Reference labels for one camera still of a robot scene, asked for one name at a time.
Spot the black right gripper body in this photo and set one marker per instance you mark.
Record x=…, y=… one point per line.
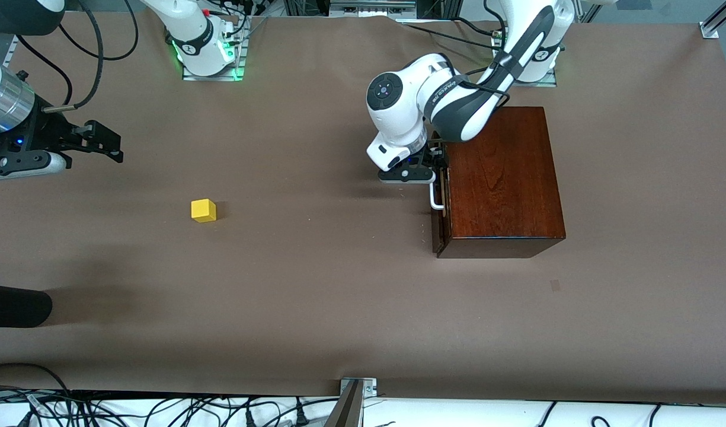
x=42, y=131

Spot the light wood drawer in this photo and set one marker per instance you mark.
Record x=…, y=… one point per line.
x=440, y=231

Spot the yellow cube block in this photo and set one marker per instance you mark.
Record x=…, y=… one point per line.
x=204, y=211

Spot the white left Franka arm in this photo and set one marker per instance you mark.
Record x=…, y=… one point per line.
x=398, y=118

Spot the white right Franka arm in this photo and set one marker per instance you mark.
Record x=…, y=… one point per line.
x=188, y=29

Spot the dark brown wooden cabinet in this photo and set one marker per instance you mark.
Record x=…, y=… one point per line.
x=499, y=178

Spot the metal rack device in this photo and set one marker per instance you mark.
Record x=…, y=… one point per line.
x=371, y=7

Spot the black ribbed padded cylinder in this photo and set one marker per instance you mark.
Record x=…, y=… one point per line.
x=13, y=305

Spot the long aluminium side rail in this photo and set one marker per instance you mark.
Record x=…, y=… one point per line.
x=10, y=52

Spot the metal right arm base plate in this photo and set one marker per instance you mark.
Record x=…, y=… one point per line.
x=211, y=77

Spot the small metal corner bracket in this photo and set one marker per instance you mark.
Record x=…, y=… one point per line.
x=368, y=385

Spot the grey aluminium profile post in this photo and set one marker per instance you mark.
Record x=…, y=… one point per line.
x=346, y=409

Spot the short aluminium extrusion rail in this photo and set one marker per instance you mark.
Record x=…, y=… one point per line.
x=715, y=24

